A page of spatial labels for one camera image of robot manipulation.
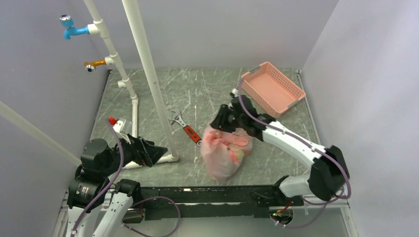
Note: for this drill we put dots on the blue faucet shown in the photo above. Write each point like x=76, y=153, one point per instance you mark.
x=70, y=29

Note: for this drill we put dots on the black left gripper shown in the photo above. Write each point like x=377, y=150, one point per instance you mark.
x=144, y=151

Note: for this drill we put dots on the red handled adjustable wrench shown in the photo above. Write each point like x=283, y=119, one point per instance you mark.
x=176, y=117

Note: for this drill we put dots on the orange faucet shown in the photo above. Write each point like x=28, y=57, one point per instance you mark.
x=90, y=67

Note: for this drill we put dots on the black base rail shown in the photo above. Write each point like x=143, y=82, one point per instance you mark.
x=257, y=201

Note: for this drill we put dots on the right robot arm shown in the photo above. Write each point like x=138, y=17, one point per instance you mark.
x=327, y=171

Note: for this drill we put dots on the pink plastic bag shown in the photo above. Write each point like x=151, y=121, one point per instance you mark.
x=224, y=152

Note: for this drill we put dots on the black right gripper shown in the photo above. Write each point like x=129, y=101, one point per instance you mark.
x=219, y=121

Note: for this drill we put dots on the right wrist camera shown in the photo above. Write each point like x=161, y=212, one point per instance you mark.
x=234, y=93

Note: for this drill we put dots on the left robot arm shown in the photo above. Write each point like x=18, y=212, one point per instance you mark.
x=87, y=192

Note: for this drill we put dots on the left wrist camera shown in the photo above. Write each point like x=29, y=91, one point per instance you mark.
x=121, y=125

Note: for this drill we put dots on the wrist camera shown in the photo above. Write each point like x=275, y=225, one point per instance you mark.
x=121, y=125
x=234, y=93

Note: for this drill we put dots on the pink plastic basket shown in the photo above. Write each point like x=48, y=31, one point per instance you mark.
x=271, y=89

